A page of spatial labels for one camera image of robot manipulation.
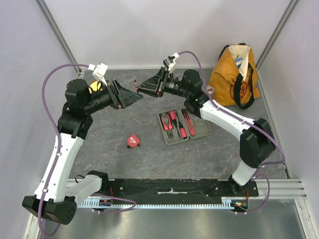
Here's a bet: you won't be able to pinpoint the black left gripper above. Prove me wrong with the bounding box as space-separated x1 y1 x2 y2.
84 78 143 114

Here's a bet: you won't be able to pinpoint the pink handled screwdriver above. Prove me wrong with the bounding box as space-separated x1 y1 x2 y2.
176 114 187 139
169 111 177 127

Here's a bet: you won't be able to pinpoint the pink tape measure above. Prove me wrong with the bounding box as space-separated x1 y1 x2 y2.
127 134 140 148

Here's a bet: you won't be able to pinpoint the pink handled pliers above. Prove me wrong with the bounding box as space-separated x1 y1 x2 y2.
160 114 173 139

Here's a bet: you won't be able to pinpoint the grey plastic tool case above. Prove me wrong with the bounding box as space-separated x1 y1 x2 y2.
157 108 212 146

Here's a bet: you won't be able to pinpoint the pink utility knife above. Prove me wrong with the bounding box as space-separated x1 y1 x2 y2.
181 109 195 136

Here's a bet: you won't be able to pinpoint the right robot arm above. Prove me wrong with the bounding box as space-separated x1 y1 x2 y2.
136 67 275 196

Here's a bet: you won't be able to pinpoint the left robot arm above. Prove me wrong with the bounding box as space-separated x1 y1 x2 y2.
22 79 143 225

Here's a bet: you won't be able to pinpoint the yellow round sponge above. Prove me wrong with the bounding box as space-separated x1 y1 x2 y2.
89 81 103 94

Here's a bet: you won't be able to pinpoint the energy drink can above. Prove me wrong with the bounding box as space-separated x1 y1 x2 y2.
206 86 215 96

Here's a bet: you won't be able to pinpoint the yellow tote bag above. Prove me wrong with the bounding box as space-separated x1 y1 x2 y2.
208 43 260 110

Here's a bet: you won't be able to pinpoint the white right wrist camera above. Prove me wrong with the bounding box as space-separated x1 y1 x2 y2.
163 52 179 72

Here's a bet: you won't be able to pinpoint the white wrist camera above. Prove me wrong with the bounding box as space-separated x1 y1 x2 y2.
163 52 179 72
88 62 108 86

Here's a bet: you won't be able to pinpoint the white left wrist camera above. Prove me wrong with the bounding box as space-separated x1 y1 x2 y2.
88 62 108 86

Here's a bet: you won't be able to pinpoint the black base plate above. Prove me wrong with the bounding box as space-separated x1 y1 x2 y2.
102 179 259 198

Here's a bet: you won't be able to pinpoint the grey cable duct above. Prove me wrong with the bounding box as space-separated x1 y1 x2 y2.
78 197 234 210

